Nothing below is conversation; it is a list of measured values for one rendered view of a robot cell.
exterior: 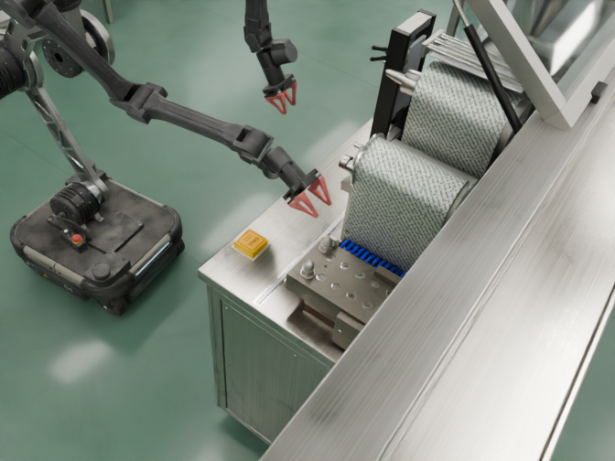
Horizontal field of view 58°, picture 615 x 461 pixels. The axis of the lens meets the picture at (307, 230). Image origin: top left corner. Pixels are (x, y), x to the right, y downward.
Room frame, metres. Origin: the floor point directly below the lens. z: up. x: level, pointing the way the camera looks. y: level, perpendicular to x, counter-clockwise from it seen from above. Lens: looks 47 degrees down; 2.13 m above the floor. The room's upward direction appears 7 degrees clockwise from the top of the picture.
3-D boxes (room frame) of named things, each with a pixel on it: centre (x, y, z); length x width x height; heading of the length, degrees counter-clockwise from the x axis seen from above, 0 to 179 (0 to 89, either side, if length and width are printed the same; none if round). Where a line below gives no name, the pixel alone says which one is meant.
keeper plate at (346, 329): (0.74, -0.14, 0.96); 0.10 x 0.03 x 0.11; 59
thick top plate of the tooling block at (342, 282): (0.83, -0.17, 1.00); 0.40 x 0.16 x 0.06; 59
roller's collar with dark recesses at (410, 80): (1.29, -0.23, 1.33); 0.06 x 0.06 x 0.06; 59
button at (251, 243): (1.04, 0.16, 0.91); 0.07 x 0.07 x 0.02; 59
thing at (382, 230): (0.95, -0.20, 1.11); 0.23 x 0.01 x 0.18; 59
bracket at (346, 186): (1.11, -0.11, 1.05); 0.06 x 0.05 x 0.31; 59
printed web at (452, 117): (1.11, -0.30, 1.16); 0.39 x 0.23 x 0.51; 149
